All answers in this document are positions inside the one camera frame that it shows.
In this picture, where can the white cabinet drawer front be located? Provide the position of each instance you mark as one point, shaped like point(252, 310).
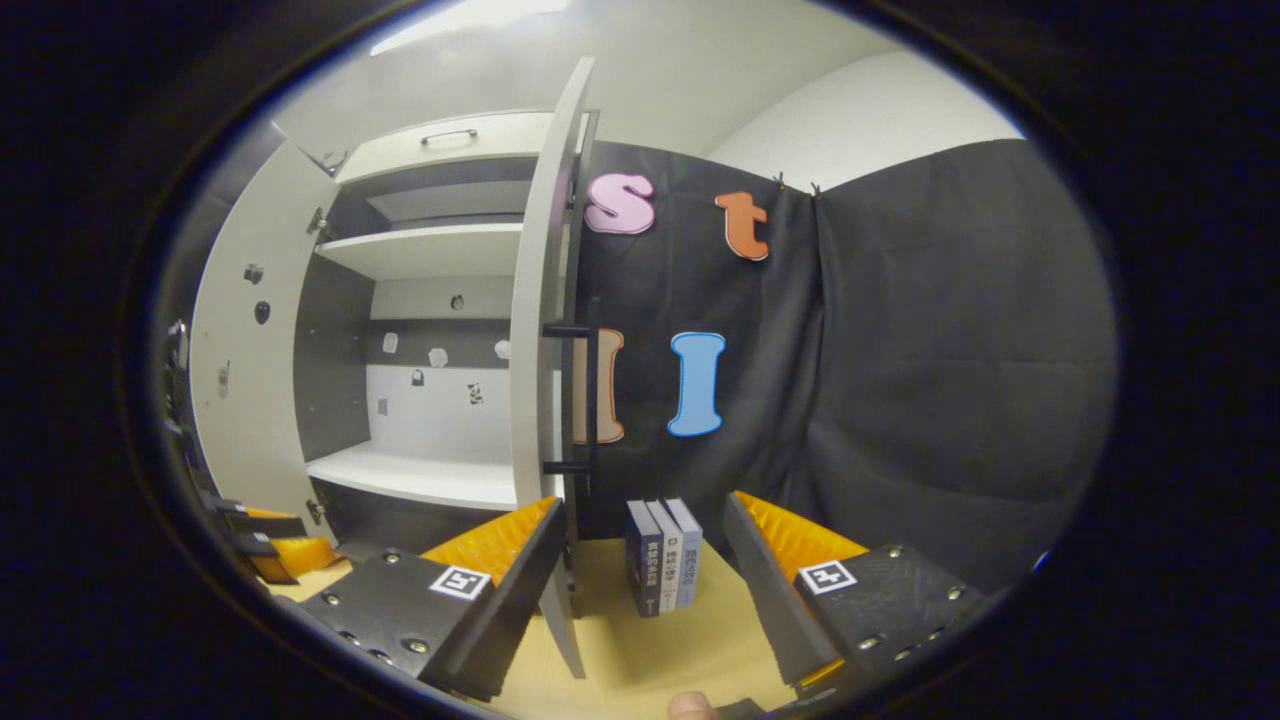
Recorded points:
point(400, 155)

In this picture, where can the white cabinet shelf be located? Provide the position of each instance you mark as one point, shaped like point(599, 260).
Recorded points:
point(430, 250)

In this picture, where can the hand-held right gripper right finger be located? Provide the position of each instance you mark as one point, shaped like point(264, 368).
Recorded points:
point(770, 610)

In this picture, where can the white cabinet door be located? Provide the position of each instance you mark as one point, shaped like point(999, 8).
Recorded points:
point(535, 300)
point(270, 420)

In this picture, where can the metal door hinge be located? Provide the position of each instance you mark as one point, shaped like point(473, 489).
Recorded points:
point(318, 222)
point(315, 511)

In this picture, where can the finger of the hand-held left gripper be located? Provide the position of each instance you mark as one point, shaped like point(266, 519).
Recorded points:
point(262, 526)
point(300, 556)

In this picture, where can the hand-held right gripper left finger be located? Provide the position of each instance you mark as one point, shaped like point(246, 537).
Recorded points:
point(515, 610)

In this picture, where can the light blue book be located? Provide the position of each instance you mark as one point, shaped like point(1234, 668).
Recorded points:
point(688, 555)

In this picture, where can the navy book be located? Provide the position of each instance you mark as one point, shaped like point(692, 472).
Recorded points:
point(643, 560)

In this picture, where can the white and grey cabinet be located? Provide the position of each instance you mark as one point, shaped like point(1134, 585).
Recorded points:
point(330, 360)

